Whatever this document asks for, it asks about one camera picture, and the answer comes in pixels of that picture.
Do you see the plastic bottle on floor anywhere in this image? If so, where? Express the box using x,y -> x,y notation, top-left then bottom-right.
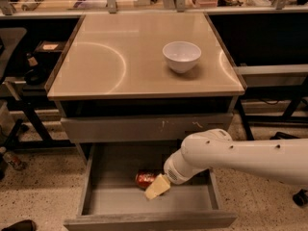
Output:
0,147 -> 26,170

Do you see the open grey middle drawer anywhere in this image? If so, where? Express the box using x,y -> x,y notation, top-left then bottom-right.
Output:
64,141 -> 237,231

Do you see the black office chair base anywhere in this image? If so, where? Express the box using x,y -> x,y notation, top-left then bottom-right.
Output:
271,132 -> 308,207

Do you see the white ceramic bowl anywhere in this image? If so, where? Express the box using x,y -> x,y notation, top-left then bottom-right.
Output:
163,41 -> 201,73

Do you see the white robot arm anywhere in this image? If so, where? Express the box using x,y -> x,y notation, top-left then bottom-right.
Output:
144,129 -> 308,199

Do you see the closed grey top drawer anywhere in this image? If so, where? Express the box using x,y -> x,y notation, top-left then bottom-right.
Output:
61,113 -> 233,143

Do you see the black desk frame left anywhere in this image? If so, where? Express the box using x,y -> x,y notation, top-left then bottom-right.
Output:
0,77 -> 76,152

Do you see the grey drawer cabinet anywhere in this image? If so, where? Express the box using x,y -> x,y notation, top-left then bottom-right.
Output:
44,12 -> 247,166

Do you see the red coke can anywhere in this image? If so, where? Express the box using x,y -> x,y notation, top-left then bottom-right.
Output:
135,170 -> 160,189

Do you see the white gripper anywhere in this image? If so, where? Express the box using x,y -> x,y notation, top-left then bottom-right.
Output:
144,150 -> 203,200

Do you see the dark shoe on floor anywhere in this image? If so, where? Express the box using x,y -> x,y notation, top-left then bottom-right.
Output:
1,219 -> 36,231

